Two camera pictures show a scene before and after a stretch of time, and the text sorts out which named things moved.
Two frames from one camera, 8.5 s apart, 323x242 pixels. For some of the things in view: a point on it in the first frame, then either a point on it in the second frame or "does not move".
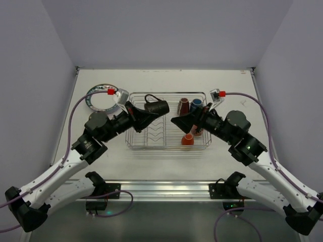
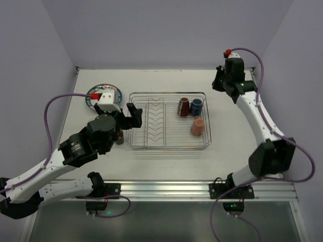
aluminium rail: x=167 y=191 does not move
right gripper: x=202 y=119 to x=219 y=82
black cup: x=161 y=107 to x=120 y=138
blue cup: x=195 y=103 does not move
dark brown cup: x=183 y=107 does not move
